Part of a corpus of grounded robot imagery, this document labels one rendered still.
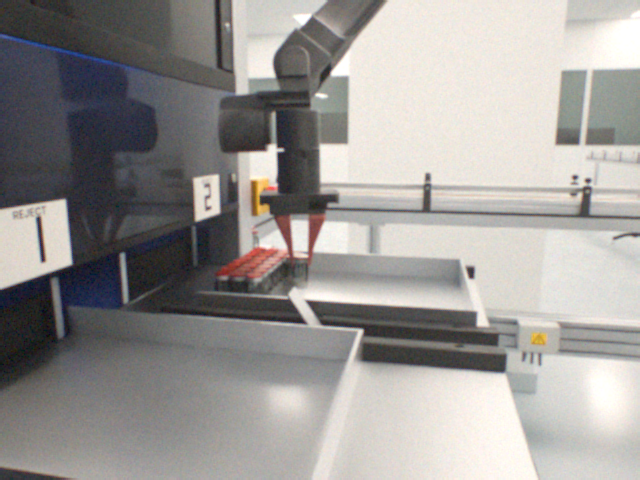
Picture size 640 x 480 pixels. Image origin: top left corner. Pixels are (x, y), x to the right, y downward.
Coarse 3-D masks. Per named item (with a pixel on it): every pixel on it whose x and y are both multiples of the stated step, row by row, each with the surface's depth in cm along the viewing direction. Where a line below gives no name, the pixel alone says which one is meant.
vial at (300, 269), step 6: (294, 258) 67; (294, 264) 67; (300, 264) 66; (306, 264) 67; (294, 270) 67; (300, 270) 66; (306, 270) 67; (294, 276) 67; (300, 276) 67; (306, 276) 67; (294, 282) 67; (300, 282) 67; (306, 282) 67; (300, 288) 67; (306, 288) 67
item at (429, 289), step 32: (320, 256) 85; (352, 256) 83; (384, 256) 82; (416, 256) 81; (288, 288) 75; (320, 288) 75; (352, 288) 75; (384, 288) 75; (416, 288) 75; (448, 288) 75; (416, 320) 57; (448, 320) 56
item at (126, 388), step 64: (128, 320) 55; (192, 320) 53; (0, 384) 45; (64, 384) 45; (128, 384) 45; (192, 384) 45; (256, 384) 45; (320, 384) 45; (0, 448) 36; (64, 448) 36; (128, 448) 36; (192, 448) 36; (256, 448) 36; (320, 448) 30
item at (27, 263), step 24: (0, 216) 37; (24, 216) 39; (48, 216) 42; (0, 240) 37; (24, 240) 40; (48, 240) 42; (0, 264) 37; (24, 264) 40; (48, 264) 42; (0, 288) 37
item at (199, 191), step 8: (208, 176) 73; (216, 176) 76; (200, 184) 70; (216, 184) 76; (200, 192) 71; (208, 192) 73; (216, 192) 76; (200, 200) 71; (208, 200) 73; (216, 200) 76; (200, 208) 71; (216, 208) 76; (200, 216) 71; (208, 216) 74
